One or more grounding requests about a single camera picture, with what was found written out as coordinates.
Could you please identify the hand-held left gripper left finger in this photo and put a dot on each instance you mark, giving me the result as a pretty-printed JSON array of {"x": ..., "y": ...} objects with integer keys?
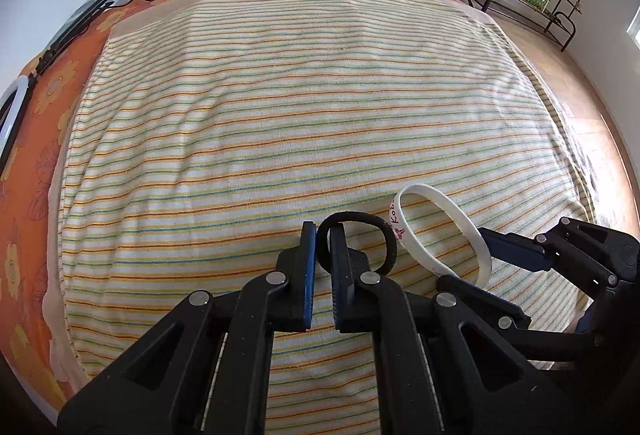
[{"x": 309, "y": 275}]

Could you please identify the white silicone wristband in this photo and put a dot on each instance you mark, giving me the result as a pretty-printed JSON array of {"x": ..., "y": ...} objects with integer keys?
[{"x": 398, "y": 227}]

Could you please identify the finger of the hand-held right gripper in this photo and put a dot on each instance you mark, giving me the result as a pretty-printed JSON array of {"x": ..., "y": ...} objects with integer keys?
[
  {"x": 515, "y": 247},
  {"x": 490, "y": 302}
]

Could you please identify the striped towel blanket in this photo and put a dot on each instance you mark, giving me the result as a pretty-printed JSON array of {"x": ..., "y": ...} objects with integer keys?
[{"x": 300, "y": 115}]

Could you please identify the window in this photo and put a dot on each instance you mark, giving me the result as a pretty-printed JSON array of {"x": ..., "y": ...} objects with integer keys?
[{"x": 635, "y": 27}]

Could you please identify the black tripod stand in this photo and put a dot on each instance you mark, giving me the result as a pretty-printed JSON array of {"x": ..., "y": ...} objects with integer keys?
[{"x": 75, "y": 27}]

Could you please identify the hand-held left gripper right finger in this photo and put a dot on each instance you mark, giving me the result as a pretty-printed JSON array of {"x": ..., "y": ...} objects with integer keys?
[{"x": 340, "y": 285}]

